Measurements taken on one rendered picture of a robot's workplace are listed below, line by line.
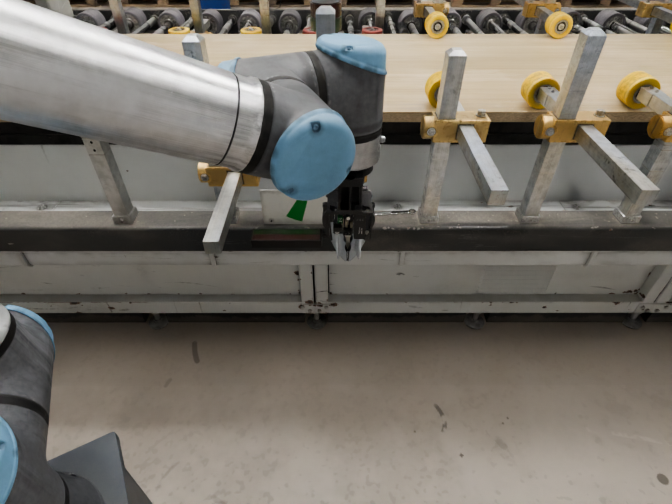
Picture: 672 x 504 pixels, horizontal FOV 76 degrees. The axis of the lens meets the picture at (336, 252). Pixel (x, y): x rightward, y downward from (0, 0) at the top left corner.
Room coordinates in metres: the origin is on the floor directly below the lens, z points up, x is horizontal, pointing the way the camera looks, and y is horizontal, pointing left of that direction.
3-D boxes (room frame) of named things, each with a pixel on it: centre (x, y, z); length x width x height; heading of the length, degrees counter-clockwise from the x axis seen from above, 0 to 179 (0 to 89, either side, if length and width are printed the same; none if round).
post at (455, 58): (0.87, -0.23, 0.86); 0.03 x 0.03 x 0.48; 0
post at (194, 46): (0.87, 0.27, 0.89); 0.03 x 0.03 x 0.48; 0
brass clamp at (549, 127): (0.87, -0.50, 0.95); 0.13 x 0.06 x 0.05; 90
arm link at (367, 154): (0.58, -0.02, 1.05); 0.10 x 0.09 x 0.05; 90
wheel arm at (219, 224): (0.81, 0.23, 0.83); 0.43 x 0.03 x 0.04; 0
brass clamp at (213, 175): (0.87, 0.25, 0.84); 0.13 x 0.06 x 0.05; 90
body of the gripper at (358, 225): (0.57, -0.02, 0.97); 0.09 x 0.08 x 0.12; 0
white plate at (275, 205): (0.84, 0.05, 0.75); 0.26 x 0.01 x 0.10; 90
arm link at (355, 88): (0.58, -0.02, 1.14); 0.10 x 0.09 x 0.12; 113
